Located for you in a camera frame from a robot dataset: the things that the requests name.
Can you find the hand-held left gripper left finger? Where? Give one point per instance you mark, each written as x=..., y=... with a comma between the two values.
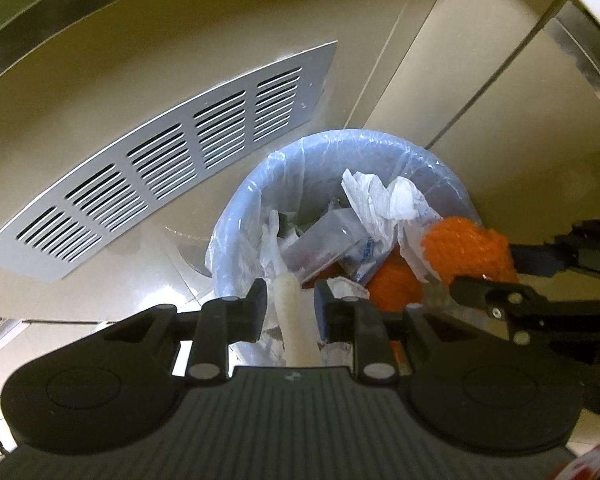
x=258, y=310

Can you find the clear plastic packaging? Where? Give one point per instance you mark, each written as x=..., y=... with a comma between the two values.
x=325, y=237

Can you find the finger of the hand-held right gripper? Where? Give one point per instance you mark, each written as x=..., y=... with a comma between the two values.
x=537, y=260
x=480, y=292

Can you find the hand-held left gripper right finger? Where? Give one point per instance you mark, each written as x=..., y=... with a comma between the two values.
x=322, y=312

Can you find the silver vent grille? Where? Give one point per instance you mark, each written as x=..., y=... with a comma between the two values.
x=170, y=160

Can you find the wide beige cabinet door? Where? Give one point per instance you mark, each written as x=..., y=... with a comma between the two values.
x=540, y=160

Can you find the beige cabinet panel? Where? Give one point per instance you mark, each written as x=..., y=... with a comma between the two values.
x=230, y=25

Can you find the red white printed clothing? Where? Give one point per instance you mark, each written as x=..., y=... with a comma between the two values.
x=595, y=465

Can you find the narrow beige cabinet door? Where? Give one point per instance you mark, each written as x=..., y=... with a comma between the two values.
x=460, y=50

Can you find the blue plastic wastebasket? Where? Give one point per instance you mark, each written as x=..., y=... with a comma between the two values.
x=280, y=180

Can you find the cream plastic tube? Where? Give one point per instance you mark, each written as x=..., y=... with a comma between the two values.
x=292, y=315

